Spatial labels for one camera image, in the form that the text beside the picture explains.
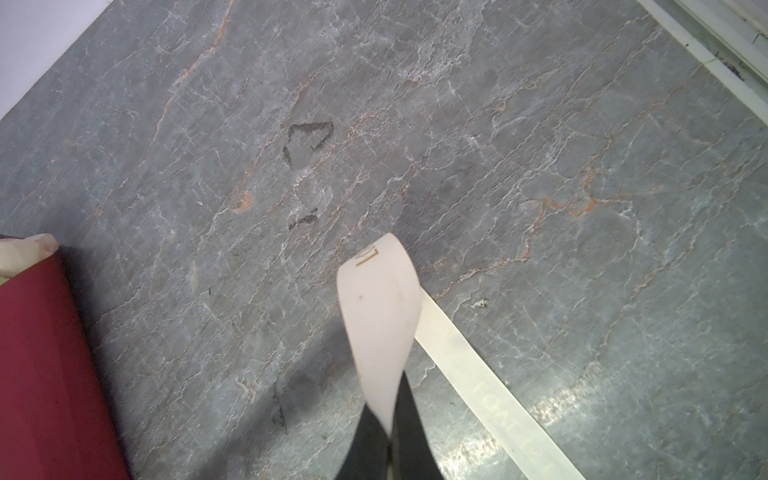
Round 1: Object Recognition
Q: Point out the cream printed ribbon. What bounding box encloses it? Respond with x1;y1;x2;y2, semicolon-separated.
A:
336;233;583;479

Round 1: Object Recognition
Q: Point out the dark red wrapping paper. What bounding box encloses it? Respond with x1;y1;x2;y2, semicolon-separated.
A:
1;250;130;479

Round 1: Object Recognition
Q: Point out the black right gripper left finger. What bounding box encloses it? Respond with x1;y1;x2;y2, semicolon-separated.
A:
335;404;390;480

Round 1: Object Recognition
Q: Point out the cream fake rose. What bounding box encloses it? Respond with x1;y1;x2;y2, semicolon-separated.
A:
0;233;59;284

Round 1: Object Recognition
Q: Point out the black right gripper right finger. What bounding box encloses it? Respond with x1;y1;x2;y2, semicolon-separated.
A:
390;373;444;480

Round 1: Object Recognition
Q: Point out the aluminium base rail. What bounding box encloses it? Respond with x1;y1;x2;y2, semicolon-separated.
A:
639;0;767;122

